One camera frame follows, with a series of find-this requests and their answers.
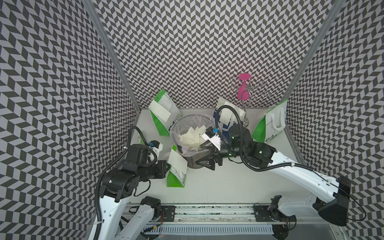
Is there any mesh waste bin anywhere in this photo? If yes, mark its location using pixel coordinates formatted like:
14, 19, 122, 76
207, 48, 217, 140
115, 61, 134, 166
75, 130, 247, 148
169, 113, 217, 169

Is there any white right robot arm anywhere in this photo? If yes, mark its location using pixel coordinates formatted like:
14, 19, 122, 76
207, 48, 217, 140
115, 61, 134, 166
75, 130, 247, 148
196, 125, 351, 227

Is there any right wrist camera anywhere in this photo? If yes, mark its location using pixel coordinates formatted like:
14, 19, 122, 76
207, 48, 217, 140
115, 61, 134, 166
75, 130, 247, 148
205, 127, 219, 137

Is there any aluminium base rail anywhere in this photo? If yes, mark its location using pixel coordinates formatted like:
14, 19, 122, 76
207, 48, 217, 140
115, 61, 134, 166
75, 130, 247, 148
89, 203, 346, 240

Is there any aluminium corner post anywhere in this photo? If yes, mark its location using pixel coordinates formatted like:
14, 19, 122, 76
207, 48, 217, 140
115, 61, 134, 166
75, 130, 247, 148
281, 0, 347, 103
82, 0, 141, 112

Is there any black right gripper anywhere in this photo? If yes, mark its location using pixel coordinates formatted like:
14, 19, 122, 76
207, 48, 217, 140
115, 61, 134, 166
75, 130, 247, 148
195, 139, 246, 171

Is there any clear plastic bin liner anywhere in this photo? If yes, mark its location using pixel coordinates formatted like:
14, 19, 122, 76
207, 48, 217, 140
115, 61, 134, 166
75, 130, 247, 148
169, 113, 217, 157

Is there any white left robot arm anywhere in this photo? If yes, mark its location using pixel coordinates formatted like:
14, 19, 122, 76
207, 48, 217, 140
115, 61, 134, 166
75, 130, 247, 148
85, 141, 173, 240

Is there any green white bag back left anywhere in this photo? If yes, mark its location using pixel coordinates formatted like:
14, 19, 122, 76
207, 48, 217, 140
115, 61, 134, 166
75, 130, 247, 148
149, 89, 182, 136

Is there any green white bag front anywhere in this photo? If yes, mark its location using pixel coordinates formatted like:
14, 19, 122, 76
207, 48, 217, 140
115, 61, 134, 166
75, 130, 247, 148
167, 145, 188, 188

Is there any aluminium corner post right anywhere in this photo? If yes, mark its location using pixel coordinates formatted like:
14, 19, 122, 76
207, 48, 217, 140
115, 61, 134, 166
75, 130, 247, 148
281, 0, 347, 103

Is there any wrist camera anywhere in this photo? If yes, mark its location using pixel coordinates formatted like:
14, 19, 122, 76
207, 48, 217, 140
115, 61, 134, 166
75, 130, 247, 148
205, 127, 219, 137
149, 140, 163, 158

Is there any green white bag right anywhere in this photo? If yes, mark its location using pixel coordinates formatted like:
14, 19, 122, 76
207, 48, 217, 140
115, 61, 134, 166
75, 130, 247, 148
252, 100, 288, 143

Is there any aluminium corner post left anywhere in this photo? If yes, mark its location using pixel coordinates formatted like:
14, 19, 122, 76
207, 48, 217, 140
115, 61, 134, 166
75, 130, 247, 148
82, 0, 141, 112

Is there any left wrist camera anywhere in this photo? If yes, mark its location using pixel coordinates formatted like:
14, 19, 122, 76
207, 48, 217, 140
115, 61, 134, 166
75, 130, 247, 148
149, 140, 163, 158

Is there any blue paper bag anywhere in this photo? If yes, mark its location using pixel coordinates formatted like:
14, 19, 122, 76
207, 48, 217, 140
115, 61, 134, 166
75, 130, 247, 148
214, 97, 246, 132

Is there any green white bag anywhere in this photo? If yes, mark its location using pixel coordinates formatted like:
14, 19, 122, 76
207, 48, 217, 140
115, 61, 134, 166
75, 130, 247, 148
149, 89, 182, 136
252, 100, 288, 143
167, 145, 188, 188

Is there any pink hourglass ornament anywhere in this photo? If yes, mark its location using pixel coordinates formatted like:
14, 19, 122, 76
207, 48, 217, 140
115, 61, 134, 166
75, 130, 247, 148
238, 73, 251, 101

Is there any pile of receipt scraps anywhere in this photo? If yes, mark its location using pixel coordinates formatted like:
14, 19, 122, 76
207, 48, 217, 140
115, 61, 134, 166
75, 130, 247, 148
179, 125, 207, 148

